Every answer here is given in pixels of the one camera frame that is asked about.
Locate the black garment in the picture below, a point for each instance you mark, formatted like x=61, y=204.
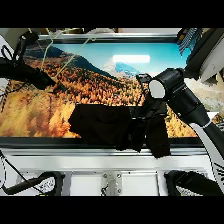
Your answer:
x=100, y=125

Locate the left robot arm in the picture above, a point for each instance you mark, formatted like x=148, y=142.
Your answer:
x=15, y=71

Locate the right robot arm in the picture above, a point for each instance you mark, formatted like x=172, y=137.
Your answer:
x=181, y=95

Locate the white clothes hanger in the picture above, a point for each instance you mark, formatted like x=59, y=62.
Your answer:
x=71, y=59

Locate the striped garment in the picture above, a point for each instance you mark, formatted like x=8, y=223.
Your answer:
x=190, y=38

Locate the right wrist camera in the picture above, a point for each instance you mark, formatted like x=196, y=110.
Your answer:
x=144, y=80

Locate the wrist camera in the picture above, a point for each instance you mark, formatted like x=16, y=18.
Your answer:
x=25, y=43
x=144, y=80

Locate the silver frame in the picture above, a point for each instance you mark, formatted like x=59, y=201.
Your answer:
x=100, y=160

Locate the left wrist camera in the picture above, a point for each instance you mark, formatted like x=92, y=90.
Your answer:
x=25, y=43

